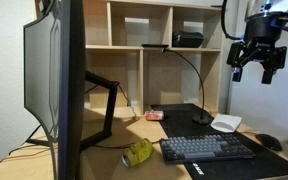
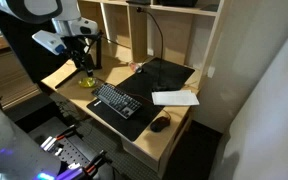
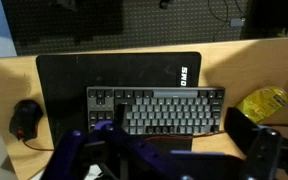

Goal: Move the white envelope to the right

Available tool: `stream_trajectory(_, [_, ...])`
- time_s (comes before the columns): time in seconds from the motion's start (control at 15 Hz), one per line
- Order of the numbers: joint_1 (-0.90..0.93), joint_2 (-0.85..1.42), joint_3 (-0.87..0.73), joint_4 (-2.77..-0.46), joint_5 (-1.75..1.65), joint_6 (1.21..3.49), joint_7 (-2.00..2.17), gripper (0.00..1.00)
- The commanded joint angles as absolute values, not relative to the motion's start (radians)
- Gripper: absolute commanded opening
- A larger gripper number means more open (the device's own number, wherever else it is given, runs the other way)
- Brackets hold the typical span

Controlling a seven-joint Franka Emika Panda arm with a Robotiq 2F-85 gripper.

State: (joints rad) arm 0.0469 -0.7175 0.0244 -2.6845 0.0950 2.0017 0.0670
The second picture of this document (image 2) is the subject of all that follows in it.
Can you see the black gooseneck desk lamp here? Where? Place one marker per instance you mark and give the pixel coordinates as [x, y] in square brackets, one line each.
[159, 87]

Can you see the crushed yellow drink can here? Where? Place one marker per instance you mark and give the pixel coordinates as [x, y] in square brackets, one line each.
[87, 82]

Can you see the flat black device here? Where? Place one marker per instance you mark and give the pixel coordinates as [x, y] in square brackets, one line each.
[138, 1]

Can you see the black laptop on shelf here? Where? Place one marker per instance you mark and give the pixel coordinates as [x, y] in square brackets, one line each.
[177, 2]

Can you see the light wooden desk with hutch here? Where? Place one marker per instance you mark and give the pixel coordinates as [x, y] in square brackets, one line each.
[150, 143]

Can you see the black metal stand frame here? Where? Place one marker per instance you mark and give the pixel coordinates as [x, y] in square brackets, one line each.
[99, 53]

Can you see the small pink object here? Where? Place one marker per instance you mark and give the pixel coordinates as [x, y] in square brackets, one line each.
[135, 67]

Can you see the black computer mouse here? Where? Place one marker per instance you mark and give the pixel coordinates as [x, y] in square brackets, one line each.
[159, 124]

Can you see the white tag on hutch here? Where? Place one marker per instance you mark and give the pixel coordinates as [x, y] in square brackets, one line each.
[211, 71]

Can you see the white paper sheet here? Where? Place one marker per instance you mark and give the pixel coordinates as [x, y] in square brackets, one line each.
[174, 98]

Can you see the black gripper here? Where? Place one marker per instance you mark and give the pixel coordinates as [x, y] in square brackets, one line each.
[76, 46]

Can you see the dark mechanical keyboard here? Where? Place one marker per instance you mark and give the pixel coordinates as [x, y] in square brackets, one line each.
[117, 100]

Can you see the white wall outlet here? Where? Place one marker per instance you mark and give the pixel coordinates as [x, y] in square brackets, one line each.
[150, 52]

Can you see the silver metal bracket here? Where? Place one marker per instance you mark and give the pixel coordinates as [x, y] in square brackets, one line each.
[50, 144]

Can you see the black perforated base board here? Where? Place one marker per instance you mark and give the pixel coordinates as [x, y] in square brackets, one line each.
[72, 153]

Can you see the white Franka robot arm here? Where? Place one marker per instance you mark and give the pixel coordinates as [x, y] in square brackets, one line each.
[4, 146]

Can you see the black desk mat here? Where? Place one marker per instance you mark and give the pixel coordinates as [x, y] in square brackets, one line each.
[134, 124]

